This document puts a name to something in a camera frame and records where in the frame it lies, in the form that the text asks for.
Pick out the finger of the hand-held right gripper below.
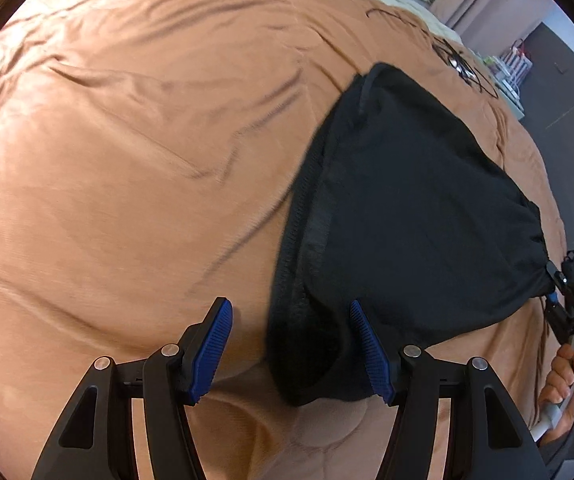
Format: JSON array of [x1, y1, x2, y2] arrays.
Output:
[[544, 259, 568, 288], [544, 294, 574, 333]]

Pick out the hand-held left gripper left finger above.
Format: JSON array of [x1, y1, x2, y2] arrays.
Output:
[[31, 297, 235, 480]]

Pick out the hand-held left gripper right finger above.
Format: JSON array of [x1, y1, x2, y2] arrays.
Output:
[[348, 299, 552, 480]]

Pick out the black pants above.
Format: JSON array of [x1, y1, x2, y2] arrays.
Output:
[[266, 62, 554, 407]]

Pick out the person's right hand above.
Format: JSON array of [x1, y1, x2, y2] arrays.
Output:
[[539, 342, 574, 411]]

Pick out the pale green nightstand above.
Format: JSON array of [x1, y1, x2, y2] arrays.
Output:
[[481, 52, 534, 121]]

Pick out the brown blanket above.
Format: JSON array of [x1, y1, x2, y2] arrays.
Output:
[[0, 0, 574, 480]]

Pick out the striped bag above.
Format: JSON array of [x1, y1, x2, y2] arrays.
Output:
[[499, 39, 534, 83]]

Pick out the black cable bundle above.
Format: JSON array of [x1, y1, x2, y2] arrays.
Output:
[[366, 6, 498, 100]]

